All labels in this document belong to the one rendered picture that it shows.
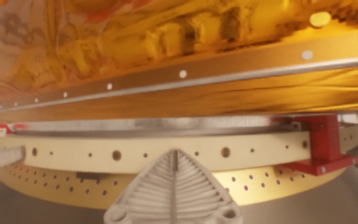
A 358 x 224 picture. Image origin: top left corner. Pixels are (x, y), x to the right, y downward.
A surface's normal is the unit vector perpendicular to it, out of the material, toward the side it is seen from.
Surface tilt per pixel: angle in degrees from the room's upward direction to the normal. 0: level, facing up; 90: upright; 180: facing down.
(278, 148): 90
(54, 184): 61
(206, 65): 91
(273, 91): 90
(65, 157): 90
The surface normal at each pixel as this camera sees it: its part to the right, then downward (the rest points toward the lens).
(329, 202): 0.29, -0.53
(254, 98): -0.37, -0.05
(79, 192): -0.17, -0.53
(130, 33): -0.34, 0.47
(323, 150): -0.95, 0.00
